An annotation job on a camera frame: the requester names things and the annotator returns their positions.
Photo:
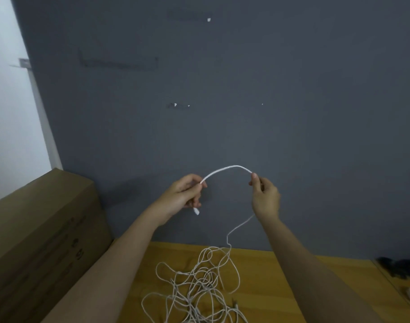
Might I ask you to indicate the person's left hand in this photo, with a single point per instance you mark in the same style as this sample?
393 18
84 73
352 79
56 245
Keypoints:
181 197

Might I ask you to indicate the person's right hand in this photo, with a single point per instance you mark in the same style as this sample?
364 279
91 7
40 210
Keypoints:
267 199

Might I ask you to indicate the person's right forearm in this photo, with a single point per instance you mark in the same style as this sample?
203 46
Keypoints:
319 276

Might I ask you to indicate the person's left forearm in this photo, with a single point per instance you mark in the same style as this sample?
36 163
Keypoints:
104 279

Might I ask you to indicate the plain brown cardboard box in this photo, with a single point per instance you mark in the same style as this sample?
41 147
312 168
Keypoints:
37 238

